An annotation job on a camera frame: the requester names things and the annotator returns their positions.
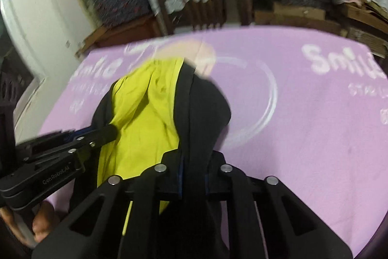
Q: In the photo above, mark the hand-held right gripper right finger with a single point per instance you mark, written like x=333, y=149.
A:
x=217, y=169

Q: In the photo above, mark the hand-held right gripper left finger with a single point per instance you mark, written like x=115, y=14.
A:
x=170, y=169

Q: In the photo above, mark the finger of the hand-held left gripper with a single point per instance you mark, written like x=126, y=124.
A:
x=65, y=134
x=101, y=135

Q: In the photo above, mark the black jacket with yellow lining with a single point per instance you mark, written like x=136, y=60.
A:
x=142, y=125

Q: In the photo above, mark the person's left hand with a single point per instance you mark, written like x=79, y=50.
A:
x=45, y=221

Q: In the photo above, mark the window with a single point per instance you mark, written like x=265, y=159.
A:
x=12, y=80

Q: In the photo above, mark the purple printed blanket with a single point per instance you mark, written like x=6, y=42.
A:
x=303, y=125

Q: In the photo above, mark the wooden side table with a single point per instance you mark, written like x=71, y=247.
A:
x=124, y=33

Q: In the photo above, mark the pile of cardboard boxes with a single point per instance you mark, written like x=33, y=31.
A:
x=306, y=17

